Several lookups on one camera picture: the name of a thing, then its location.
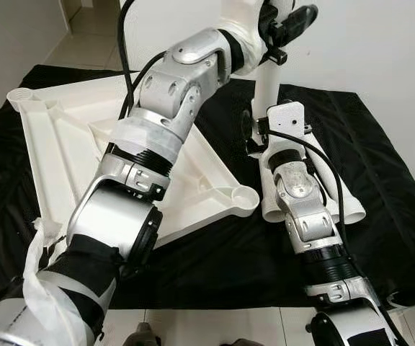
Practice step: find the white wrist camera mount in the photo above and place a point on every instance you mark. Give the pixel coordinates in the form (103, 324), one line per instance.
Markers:
(287, 126)
(243, 43)

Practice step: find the grey robot left leg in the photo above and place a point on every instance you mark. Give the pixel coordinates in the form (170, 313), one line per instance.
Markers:
(146, 336)

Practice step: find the black cloth table cover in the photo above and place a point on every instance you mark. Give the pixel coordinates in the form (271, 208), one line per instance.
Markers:
(380, 144)

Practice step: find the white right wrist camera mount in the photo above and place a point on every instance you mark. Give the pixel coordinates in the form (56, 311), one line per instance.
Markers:
(287, 126)

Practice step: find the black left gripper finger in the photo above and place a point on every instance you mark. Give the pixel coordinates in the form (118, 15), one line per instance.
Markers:
(301, 18)

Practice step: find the grey robot right leg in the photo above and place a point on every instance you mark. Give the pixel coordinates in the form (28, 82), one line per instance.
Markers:
(247, 342)

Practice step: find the white plastic children table top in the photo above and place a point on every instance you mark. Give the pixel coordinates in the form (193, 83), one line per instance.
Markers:
(70, 144)

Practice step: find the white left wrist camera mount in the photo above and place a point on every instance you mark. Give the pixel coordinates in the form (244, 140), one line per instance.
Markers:
(243, 43)

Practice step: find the grey robot leg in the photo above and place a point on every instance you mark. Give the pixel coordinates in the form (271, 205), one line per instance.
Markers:
(247, 342)
(146, 336)

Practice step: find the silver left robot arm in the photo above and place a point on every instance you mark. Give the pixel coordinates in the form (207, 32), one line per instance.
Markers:
(171, 86)

